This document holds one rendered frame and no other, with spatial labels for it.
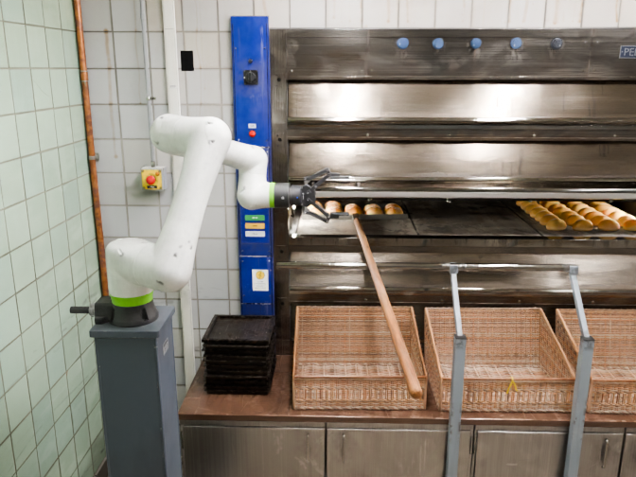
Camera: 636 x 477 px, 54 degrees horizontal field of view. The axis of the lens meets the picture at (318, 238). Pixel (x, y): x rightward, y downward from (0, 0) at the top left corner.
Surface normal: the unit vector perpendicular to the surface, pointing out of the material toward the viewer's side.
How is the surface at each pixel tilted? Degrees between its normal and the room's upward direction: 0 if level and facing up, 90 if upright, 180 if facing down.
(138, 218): 90
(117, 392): 90
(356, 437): 90
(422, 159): 70
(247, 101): 90
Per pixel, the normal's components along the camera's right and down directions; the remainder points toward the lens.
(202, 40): -0.04, 0.26
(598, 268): -0.03, -0.08
